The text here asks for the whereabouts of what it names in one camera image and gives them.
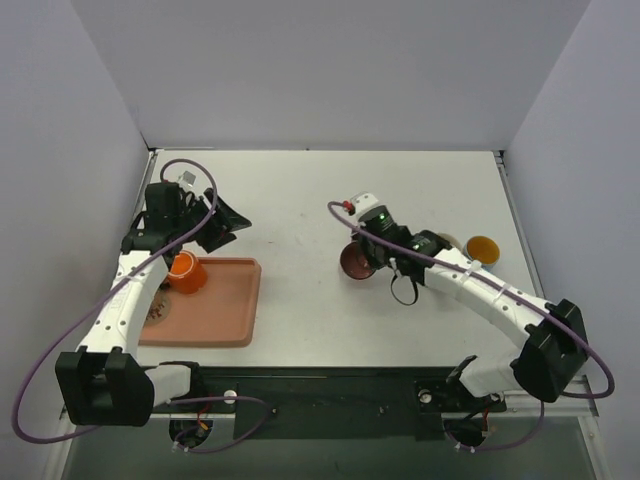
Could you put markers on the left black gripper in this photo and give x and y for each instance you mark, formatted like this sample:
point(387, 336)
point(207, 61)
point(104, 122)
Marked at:
point(211, 226)

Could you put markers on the pink patterned mug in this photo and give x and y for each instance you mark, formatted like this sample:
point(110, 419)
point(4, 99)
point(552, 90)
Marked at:
point(354, 263)

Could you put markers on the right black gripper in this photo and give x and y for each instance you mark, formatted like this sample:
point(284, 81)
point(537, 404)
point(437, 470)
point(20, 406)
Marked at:
point(368, 248)

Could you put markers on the yellow cream mug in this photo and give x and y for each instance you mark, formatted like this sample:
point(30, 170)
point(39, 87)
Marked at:
point(159, 308)

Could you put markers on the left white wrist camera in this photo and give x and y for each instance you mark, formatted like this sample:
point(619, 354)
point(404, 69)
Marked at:
point(186, 180)

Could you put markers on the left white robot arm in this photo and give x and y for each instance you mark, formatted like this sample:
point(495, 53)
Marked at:
point(101, 382)

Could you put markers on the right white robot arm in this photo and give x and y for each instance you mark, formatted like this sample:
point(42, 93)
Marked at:
point(543, 360)

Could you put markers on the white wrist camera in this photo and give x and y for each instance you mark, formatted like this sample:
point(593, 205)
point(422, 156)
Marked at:
point(186, 180)
point(360, 204)

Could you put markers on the pink plastic tray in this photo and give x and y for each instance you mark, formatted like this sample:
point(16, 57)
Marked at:
point(220, 315)

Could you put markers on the blue patterned mug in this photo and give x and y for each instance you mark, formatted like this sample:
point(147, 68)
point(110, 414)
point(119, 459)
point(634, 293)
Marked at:
point(484, 250)

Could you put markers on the orange mug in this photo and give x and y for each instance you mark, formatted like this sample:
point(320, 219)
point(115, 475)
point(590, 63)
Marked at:
point(186, 275)

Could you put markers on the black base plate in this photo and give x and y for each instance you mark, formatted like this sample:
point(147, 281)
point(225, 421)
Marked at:
point(305, 403)

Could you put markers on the beige patterned mug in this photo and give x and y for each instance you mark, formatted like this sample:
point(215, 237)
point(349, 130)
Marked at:
point(452, 240)

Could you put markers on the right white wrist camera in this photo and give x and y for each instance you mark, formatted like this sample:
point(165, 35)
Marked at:
point(360, 204)

